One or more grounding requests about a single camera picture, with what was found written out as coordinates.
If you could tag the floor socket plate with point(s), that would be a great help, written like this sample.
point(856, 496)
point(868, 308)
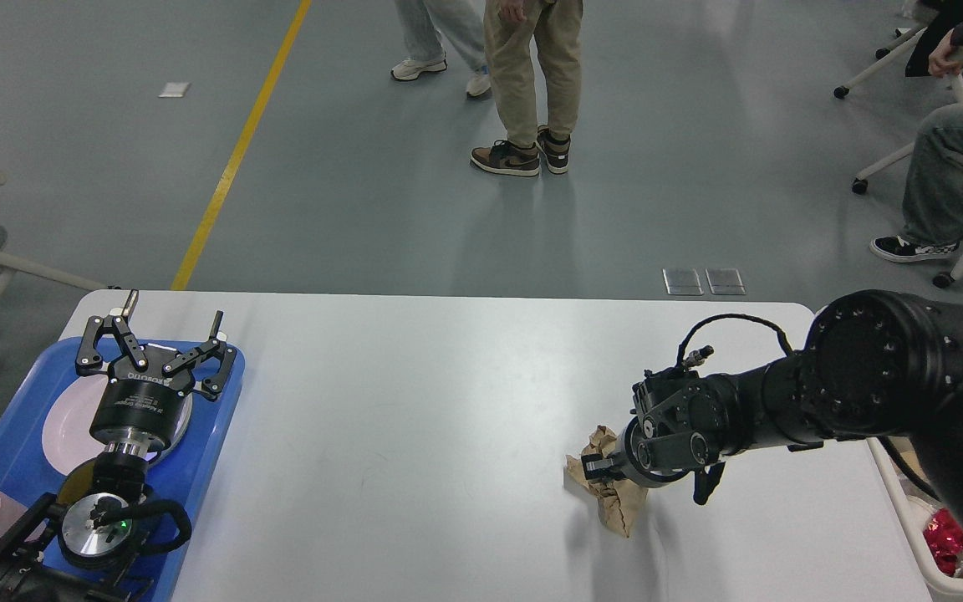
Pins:
point(725, 282)
point(682, 282)

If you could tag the left floor socket plate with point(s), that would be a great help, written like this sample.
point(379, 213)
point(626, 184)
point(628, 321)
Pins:
point(682, 282)

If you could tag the brown paper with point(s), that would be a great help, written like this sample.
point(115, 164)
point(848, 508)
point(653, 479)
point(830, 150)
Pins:
point(619, 501)

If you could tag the light green plate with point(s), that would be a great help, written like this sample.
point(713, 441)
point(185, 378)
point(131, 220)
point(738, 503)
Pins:
point(179, 431)

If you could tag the standing person in black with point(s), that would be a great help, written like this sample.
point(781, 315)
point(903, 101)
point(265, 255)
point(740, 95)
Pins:
point(426, 26)

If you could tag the red snack wrapper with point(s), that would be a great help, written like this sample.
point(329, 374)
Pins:
point(944, 537)

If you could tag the white plastic bin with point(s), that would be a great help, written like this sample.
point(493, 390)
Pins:
point(899, 510)

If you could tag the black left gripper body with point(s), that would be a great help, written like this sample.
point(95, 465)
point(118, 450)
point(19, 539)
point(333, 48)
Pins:
point(141, 410)

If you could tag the seated person in jeans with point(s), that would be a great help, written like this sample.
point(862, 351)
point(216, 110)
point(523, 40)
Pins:
point(933, 198)

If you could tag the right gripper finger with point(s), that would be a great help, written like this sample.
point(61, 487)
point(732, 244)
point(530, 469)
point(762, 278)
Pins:
point(598, 468)
point(705, 481)

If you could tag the person in khaki trousers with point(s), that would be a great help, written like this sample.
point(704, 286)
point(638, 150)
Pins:
point(533, 51)

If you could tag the pink plate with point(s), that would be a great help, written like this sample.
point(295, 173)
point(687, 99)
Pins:
point(66, 438)

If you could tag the dark teal mug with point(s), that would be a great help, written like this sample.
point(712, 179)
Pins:
point(77, 484)

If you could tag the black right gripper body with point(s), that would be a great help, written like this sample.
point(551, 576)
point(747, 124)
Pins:
point(630, 466)

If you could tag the blue plastic tray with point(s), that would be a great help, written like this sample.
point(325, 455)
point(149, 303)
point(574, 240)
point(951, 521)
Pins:
point(183, 475)

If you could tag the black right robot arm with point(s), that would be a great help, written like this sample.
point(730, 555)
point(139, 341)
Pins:
point(690, 421)

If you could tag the right floor socket plate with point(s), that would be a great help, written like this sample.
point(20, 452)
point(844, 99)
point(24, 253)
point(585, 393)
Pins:
point(725, 282)

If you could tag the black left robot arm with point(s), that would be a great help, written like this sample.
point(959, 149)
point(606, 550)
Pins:
point(106, 454)

